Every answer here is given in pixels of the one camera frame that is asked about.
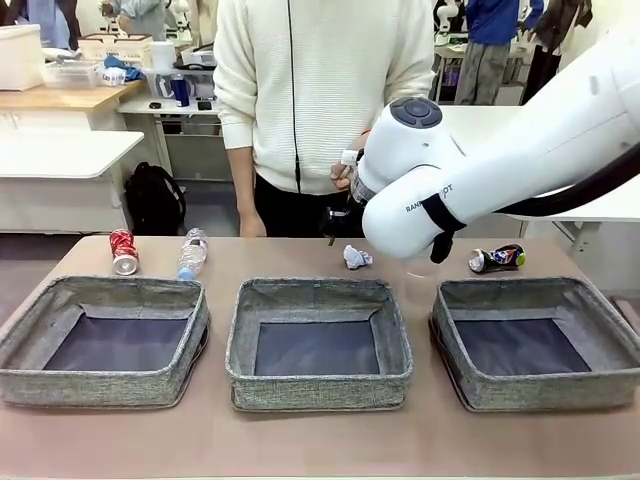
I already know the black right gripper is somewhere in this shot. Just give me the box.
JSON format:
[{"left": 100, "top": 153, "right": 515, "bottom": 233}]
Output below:
[{"left": 323, "top": 204, "right": 357, "bottom": 247}]

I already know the white paper ball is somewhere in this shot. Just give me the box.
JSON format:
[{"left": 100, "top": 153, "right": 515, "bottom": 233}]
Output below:
[{"left": 342, "top": 243, "right": 375, "bottom": 271}]

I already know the clear plastic water bottle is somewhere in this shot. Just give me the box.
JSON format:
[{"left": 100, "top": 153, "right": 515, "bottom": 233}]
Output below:
[{"left": 177, "top": 227, "right": 210, "bottom": 281}]

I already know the crushed black Pepsi can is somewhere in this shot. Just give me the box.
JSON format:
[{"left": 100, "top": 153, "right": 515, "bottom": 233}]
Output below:
[{"left": 467, "top": 243, "right": 528, "bottom": 275}]

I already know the crushed red soda can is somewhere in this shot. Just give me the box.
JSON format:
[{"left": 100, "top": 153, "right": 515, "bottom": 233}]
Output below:
[{"left": 108, "top": 228, "right": 141, "bottom": 276}]

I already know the person's right forearm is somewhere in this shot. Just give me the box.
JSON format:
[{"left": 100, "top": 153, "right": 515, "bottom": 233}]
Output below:
[{"left": 227, "top": 147, "right": 262, "bottom": 238}]

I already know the person's left hand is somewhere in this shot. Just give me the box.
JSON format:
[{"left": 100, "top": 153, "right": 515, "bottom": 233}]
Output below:
[{"left": 329, "top": 160, "right": 362, "bottom": 192}]

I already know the person in white sweater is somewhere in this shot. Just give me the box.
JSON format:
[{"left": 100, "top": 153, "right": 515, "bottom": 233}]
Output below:
[{"left": 212, "top": 0, "right": 439, "bottom": 239}]

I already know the grey fabric basket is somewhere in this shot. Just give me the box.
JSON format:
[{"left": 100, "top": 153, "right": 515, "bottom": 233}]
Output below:
[
  {"left": 429, "top": 276, "right": 640, "bottom": 414},
  {"left": 224, "top": 277, "right": 415, "bottom": 412},
  {"left": 0, "top": 274, "right": 212, "bottom": 409}
]

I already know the black backpack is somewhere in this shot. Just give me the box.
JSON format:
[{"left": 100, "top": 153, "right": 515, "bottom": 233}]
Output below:
[{"left": 123, "top": 161, "right": 187, "bottom": 236}]

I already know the blue bottle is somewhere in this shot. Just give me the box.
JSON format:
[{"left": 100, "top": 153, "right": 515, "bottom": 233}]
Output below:
[{"left": 169, "top": 73, "right": 192, "bottom": 108}]

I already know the white projector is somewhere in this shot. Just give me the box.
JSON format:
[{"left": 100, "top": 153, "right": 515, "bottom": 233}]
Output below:
[{"left": 180, "top": 45, "right": 219, "bottom": 69}]

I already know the clear plastic drawer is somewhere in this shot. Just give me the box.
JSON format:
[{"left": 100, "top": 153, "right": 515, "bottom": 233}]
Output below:
[{"left": 143, "top": 68, "right": 217, "bottom": 100}]

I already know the white desk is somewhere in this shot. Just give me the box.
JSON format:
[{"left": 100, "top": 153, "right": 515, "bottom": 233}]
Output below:
[{"left": 117, "top": 94, "right": 236, "bottom": 181}]

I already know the background white robot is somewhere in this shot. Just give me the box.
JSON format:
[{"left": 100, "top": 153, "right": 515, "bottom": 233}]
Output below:
[{"left": 433, "top": 0, "right": 469, "bottom": 34}]

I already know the background person in blue top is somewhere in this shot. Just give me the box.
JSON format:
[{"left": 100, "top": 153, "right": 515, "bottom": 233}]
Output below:
[{"left": 455, "top": 0, "right": 545, "bottom": 106}]

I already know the background person in dark jacket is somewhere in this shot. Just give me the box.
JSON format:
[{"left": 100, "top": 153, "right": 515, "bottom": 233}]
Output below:
[{"left": 521, "top": 0, "right": 595, "bottom": 106}]

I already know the blue cloth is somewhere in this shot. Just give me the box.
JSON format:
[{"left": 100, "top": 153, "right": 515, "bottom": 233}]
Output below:
[{"left": 102, "top": 53, "right": 147, "bottom": 82}]

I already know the white crate with cutouts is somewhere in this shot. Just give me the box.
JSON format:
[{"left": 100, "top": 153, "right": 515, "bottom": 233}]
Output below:
[{"left": 78, "top": 33, "right": 154, "bottom": 69}]

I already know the white table with rounded edge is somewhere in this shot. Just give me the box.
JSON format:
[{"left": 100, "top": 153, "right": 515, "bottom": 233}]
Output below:
[{"left": 0, "top": 130, "right": 146, "bottom": 235}]

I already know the background person in light shirt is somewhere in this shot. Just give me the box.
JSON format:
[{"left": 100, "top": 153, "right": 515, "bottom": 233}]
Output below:
[{"left": 99, "top": 0, "right": 169, "bottom": 42}]

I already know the clear plastic basket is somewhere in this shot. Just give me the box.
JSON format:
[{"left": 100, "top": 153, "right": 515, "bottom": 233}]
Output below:
[{"left": 40, "top": 59, "right": 102, "bottom": 91}]

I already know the wooden top counter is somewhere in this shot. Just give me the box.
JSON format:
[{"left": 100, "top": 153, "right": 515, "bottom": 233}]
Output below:
[{"left": 0, "top": 78, "right": 146, "bottom": 132}]

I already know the background person in blue shirt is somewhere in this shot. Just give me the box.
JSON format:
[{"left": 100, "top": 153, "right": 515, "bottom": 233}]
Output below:
[{"left": 24, "top": 0, "right": 82, "bottom": 52}]

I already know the white storage box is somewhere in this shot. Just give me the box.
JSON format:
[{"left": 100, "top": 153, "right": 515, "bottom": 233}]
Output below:
[{"left": 0, "top": 23, "right": 45, "bottom": 92}]

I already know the black velcro strap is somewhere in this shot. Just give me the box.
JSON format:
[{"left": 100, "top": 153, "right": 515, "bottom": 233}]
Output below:
[{"left": 422, "top": 192, "right": 469, "bottom": 265}]

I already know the thin black cord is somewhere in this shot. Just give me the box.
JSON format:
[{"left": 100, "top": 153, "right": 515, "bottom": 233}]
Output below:
[{"left": 287, "top": 0, "right": 302, "bottom": 194}]

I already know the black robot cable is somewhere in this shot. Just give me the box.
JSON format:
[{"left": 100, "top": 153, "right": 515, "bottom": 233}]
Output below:
[{"left": 492, "top": 144, "right": 640, "bottom": 217}]

